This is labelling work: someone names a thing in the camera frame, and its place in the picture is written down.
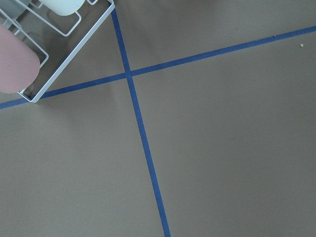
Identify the white cup in rack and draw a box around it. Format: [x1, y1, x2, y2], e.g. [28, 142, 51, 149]
[40, 0, 85, 16]

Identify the pink cup in rack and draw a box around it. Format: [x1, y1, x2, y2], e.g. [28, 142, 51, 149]
[0, 26, 40, 93]

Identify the white wire dish rack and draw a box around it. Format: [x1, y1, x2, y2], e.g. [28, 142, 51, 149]
[0, 0, 115, 103]

